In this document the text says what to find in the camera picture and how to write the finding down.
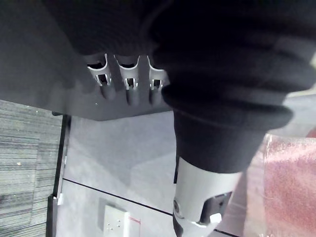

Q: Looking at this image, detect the grey cabinet front panel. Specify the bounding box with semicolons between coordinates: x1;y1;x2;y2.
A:
53;111;227;237

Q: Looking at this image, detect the pink item in clear wrapper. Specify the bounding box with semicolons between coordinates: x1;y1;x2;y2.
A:
250;133;316;237

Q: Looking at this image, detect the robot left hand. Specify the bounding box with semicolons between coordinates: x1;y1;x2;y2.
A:
45;0;316;237

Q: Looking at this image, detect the silver metal plate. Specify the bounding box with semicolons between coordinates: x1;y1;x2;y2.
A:
98;197;142;237

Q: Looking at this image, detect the black cabinet edge strip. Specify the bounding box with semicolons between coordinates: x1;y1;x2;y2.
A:
46;111;72;237

